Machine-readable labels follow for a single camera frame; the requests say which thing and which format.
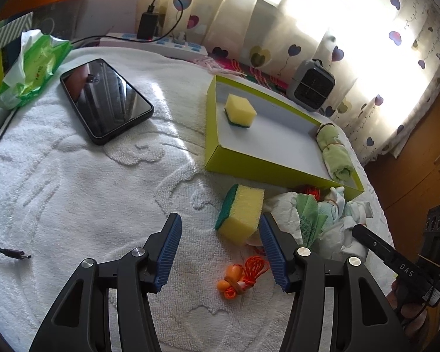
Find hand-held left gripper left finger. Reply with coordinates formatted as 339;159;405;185
29;213;183;352

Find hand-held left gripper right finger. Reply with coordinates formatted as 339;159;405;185
260;213;411;352

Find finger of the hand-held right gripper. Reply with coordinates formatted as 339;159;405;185
352;224;395;265

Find white sock bundle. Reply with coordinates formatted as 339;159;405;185
326;201;375;261

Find white paper packet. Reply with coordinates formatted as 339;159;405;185
266;191;305;235

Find green cloth bundle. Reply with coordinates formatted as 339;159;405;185
295;194;329;247

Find yellow green sponge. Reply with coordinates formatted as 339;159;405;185
215;184;265;246
224;94;257;129

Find pale green sock bundle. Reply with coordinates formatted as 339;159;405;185
317;187;347;228

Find orange corded earplugs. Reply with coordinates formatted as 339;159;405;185
216;256;270;300

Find red cord bundle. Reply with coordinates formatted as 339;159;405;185
296;185;321;200

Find yellow-green cardboard box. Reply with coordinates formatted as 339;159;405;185
204;74;365;200

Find person's right hand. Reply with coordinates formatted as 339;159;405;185
389;280;429;338

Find wooden cabinet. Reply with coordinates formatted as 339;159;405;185
363;81;440;261

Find rolled green towel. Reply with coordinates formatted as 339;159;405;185
316;123;353;183

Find black smartphone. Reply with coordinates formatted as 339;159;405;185
60;59;155;146

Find small grey heater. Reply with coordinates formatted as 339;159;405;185
287;59;336;111

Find plaid multicoloured cloth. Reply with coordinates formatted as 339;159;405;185
205;57;290;92

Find pink white packet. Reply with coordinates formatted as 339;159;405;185
194;57;224;76

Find white power strip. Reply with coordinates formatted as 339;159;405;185
99;31;208;60

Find green tissue pack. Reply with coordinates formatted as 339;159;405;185
0;29;74;110

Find black charger adapter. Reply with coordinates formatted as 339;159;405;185
137;4;160;41

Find heart print curtain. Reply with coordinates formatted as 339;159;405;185
136;0;440;165

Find striped green gift box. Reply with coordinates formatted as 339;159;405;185
0;11;33;121

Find black charging cable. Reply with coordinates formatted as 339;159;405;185
0;0;184;261

